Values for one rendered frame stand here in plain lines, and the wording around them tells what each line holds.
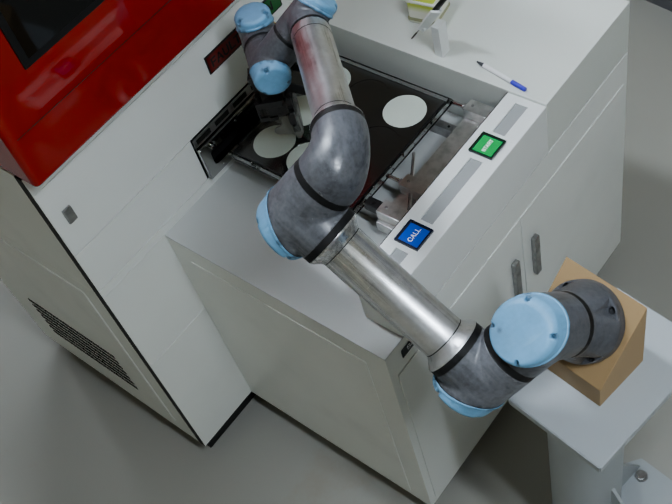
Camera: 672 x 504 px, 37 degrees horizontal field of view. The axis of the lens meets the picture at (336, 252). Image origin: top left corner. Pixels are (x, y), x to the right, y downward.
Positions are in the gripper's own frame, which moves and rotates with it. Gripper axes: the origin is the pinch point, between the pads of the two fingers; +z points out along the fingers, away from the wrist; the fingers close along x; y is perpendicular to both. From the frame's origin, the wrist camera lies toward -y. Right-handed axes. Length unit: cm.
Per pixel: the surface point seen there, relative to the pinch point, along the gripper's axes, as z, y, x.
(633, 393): 9, -57, 71
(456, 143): 3.3, -33.3, 8.4
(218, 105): -7.9, 17.1, -5.0
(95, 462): 91, 84, 26
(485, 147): -5.1, -38.8, 18.6
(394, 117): 1.3, -20.8, -0.7
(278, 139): 1.2, 5.7, -0.3
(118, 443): 91, 77, 21
